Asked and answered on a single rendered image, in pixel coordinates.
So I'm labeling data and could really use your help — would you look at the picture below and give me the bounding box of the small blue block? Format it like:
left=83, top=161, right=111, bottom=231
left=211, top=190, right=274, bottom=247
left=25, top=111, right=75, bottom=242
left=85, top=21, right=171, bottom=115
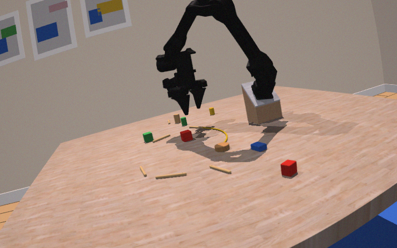
left=251, top=142, right=267, bottom=152

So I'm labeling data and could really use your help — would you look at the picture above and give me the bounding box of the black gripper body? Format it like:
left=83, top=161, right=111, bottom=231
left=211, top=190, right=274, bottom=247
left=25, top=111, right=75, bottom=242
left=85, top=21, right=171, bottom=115
left=168, top=67, right=207, bottom=98

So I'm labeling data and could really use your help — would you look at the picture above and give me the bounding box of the green cube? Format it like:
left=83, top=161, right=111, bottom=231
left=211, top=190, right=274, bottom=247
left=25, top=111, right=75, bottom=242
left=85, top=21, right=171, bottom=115
left=143, top=132, right=153, bottom=143

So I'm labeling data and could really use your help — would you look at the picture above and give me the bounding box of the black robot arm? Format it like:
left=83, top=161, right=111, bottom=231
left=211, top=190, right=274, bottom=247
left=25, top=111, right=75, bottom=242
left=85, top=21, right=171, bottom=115
left=156, top=0, right=277, bottom=100

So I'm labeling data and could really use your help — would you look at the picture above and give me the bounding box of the green cylinder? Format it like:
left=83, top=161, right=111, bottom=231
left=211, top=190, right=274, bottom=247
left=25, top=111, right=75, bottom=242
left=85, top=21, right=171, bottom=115
left=181, top=117, right=187, bottom=126

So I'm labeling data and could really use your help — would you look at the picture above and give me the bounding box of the round wooden button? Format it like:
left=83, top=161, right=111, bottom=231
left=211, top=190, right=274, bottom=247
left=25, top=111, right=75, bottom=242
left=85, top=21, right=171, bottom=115
left=214, top=142, right=229, bottom=152

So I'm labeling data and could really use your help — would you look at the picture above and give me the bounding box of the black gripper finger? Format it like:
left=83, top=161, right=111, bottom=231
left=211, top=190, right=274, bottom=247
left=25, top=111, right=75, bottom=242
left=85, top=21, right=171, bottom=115
left=189, top=88, right=206, bottom=109
left=171, top=94, right=190, bottom=115

